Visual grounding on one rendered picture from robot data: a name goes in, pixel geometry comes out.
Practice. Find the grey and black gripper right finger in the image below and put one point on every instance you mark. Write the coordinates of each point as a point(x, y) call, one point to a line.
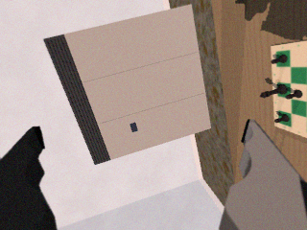
point(272, 194)

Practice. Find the green and cream chessboard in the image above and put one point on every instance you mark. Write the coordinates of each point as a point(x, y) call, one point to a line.
point(292, 73)

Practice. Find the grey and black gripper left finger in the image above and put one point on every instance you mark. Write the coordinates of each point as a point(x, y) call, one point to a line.
point(22, 206)

